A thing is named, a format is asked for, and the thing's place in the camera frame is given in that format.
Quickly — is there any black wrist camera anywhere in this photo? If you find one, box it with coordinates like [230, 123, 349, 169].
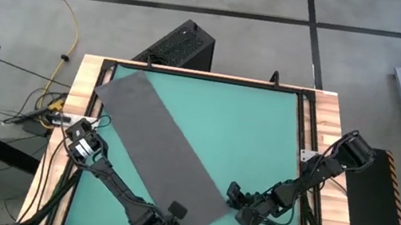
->
[224, 180, 254, 211]
[166, 199, 189, 222]

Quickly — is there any black power strip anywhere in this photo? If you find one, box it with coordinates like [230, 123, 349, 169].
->
[3, 104, 74, 134]

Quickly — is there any black table clamp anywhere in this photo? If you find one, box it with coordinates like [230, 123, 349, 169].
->
[144, 52, 155, 70]
[267, 69, 283, 90]

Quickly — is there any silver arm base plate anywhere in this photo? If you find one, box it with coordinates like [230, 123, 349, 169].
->
[298, 147, 320, 165]

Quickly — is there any yellow power cable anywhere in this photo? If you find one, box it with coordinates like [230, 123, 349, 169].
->
[6, 0, 85, 132]

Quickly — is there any grey woven towel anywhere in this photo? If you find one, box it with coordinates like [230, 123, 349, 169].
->
[73, 62, 250, 225]

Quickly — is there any black computer tower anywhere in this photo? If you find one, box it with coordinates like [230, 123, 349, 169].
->
[131, 11, 219, 73]

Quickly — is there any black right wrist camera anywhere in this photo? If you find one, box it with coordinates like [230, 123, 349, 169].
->
[224, 180, 254, 211]

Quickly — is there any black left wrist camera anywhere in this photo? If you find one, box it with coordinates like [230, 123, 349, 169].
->
[166, 199, 189, 222]

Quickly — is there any black metal table frame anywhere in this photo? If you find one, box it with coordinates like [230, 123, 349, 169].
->
[16, 45, 386, 225]

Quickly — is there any yellow plug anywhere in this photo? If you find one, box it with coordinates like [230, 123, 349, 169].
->
[47, 97, 66, 113]

